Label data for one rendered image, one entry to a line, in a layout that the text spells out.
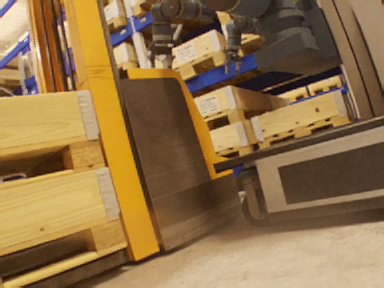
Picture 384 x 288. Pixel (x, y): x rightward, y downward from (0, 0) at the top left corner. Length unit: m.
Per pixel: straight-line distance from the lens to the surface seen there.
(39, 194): 1.21
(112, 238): 1.32
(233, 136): 2.86
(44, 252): 1.33
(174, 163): 1.52
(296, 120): 2.70
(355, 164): 1.16
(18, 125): 1.24
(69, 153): 1.29
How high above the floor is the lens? 0.38
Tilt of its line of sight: 4 degrees up
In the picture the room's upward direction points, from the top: 15 degrees counter-clockwise
